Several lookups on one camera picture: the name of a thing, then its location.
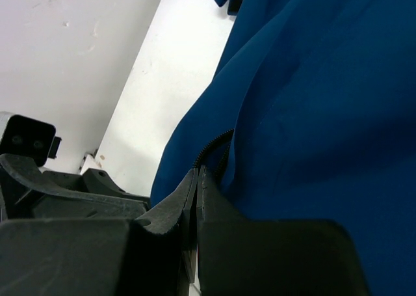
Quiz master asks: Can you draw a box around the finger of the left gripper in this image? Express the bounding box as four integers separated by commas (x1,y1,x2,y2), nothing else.
1,154,149,219
43,168,150,202

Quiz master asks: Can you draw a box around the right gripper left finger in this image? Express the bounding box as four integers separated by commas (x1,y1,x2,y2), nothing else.
1,170,198,295

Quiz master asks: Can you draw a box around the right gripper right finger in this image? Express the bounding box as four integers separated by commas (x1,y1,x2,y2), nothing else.
196,167,370,295

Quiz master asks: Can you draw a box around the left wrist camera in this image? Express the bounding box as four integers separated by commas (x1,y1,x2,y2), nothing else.
1,111,62,167

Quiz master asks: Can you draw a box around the blue zip-up jacket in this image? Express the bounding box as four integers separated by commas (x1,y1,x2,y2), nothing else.
150,0,415,295

